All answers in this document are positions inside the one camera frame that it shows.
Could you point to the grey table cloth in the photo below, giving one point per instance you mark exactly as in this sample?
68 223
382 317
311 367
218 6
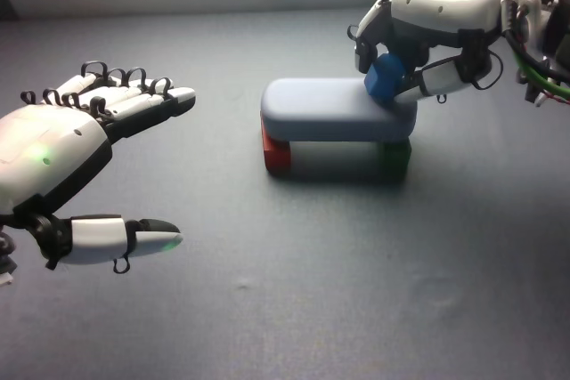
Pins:
285 309

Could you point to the blue hexagonal block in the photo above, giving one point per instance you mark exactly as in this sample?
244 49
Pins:
383 77

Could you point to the green rectangular block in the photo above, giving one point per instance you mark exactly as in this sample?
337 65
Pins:
396 162

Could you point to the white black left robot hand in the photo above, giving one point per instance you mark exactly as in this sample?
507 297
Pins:
49 148

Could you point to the red rectangular block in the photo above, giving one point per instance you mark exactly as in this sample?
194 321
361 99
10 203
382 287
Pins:
277 157

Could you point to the grey rounded case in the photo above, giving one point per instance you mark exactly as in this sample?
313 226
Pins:
329 108

